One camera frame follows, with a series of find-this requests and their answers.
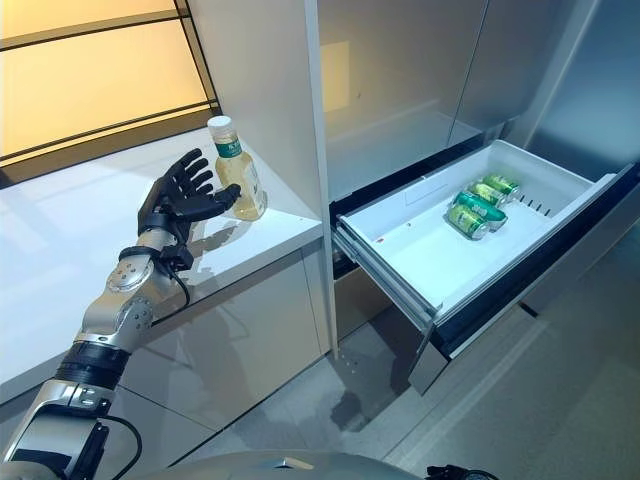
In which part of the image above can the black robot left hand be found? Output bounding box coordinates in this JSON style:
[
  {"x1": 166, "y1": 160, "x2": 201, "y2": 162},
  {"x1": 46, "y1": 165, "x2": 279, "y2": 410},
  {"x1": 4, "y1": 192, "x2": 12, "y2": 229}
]
[{"x1": 137, "y1": 148, "x2": 243, "y2": 236}]

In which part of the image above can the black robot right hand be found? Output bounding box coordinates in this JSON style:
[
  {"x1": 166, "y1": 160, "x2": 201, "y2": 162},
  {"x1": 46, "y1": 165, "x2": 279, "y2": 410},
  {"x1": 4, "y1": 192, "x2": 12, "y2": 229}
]
[{"x1": 427, "y1": 464, "x2": 501, "y2": 480}]

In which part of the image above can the yellow tea bottle white cap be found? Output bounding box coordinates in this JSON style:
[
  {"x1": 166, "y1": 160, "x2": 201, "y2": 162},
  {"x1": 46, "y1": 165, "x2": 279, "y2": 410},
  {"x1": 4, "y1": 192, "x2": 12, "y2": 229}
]
[{"x1": 207, "y1": 115, "x2": 268, "y2": 221}]

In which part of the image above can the white fridge drawer steel front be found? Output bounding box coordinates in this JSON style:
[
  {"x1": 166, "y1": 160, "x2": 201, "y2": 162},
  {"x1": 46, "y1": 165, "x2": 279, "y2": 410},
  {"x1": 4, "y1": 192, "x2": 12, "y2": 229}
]
[{"x1": 332, "y1": 139, "x2": 640, "y2": 396}]

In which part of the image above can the stainless steel fridge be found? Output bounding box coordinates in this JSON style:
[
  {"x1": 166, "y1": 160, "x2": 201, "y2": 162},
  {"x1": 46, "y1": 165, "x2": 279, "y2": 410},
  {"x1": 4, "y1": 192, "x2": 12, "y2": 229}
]
[{"x1": 319, "y1": 0, "x2": 640, "y2": 361}]

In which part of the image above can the white counter cabinet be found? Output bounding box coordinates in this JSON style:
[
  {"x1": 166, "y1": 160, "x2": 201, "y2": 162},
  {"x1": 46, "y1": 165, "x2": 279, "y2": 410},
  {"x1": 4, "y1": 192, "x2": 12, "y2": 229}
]
[{"x1": 0, "y1": 129, "x2": 331, "y2": 480}]

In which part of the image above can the white tall cabinet panel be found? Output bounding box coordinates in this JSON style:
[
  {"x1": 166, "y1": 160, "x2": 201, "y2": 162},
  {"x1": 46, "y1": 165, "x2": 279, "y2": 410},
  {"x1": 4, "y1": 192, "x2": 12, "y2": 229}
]
[{"x1": 189, "y1": 0, "x2": 339, "y2": 359}]

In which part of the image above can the grey robot torso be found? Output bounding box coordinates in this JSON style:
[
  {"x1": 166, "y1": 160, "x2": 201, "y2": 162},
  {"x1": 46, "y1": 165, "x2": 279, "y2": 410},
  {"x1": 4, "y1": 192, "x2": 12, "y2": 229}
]
[{"x1": 164, "y1": 452, "x2": 436, "y2": 480}]

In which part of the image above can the light green drink can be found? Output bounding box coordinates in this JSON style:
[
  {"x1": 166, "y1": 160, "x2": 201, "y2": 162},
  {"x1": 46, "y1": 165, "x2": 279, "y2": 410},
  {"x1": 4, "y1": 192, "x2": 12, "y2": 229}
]
[
  {"x1": 482, "y1": 173, "x2": 522, "y2": 199},
  {"x1": 467, "y1": 182, "x2": 509, "y2": 207},
  {"x1": 446, "y1": 203, "x2": 492, "y2": 242}
]

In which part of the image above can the dark green drink can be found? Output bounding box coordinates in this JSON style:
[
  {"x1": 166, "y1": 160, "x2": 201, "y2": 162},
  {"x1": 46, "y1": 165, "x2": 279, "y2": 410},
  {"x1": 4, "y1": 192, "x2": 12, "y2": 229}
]
[{"x1": 452, "y1": 191, "x2": 509, "y2": 232}]

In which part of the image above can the brushed steel side panel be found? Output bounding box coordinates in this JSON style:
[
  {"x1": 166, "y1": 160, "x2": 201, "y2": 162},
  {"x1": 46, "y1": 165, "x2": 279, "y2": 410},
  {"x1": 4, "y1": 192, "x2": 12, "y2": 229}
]
[{"x1": 519, "y1": 0, "x2": 640, "y2": 174}]

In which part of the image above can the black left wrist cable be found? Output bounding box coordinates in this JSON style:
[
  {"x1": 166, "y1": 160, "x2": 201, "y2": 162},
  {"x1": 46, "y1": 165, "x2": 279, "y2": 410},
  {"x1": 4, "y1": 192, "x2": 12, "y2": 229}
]
[{"x1": 149, "y1": 267, "x2": 192, "y2": 327}]

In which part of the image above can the orange backlit window black frame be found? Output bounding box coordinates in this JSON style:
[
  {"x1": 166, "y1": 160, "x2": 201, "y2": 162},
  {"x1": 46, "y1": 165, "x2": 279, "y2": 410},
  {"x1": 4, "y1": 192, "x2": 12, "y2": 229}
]
[{"x1": 0, "y1": 0, "x2": 221, "y2": 174}]

